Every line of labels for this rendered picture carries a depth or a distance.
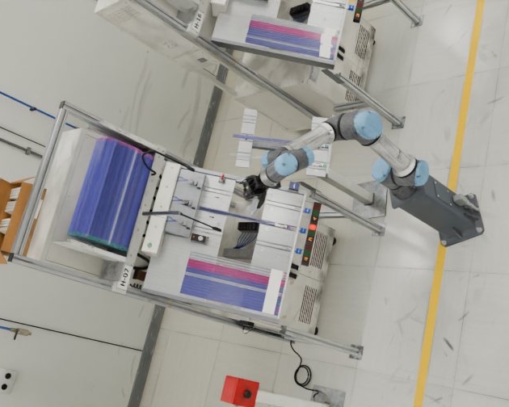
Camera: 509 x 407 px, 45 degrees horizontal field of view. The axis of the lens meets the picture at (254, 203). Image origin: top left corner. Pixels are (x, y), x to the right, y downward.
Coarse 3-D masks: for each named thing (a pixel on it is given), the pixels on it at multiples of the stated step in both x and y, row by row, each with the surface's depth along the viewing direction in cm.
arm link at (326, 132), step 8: (328, 120) 262; (336, 120) 261; (320, 128) 258; (328, 128) 259; (336, 128) 260; (304, 136) 252; (312, 136) 253; (320, 136) 256; (328, 136) 259; (336, 136) 262; (288, 144) 247; (296, 144) 248; (304, 144) 250; (312, 144) 252; (320, 144) 256; (272, 152) 242; (280, 152) 239; (264, 160) 244; (272, 160) 240
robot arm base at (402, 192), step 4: (396, 188) 296; (400, 188) 296; (404, 188) 296; (408, 188) 297; (412, 188) 299; (416, 188) 298; (392, 192) 303; (396, 192) 299; (400, 192) 298; (404, 192) 298; (408, 192) 298; (412, 192) 298; (396, 196) 303; (400, 196) 301; (404, 196) 300; (408, 196) 300
